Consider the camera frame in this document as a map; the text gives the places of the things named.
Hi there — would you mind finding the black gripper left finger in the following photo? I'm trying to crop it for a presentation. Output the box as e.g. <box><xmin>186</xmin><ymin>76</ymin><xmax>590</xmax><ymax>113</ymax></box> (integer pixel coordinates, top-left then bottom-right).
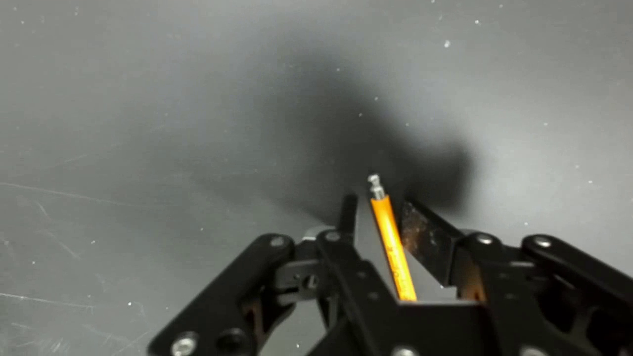
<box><xmin>147</xmin><ymin>197</ymin><xmax>398</xmax><ymax>356</ymax></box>

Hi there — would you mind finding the orange handled hex wrench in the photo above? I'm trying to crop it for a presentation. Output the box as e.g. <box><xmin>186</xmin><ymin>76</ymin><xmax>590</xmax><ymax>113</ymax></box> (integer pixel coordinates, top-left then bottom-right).
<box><xmin>368</xmin><ymin>175</ymin><xmax>418</xmax><ymax>303</ymax></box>

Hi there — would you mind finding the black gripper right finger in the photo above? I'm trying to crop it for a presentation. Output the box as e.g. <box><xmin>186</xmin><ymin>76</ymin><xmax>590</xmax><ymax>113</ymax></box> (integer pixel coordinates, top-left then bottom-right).
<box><xmin>400</xmin><ymin>202</ymin><xmax>633</xmax><ymax>356</ymax></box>

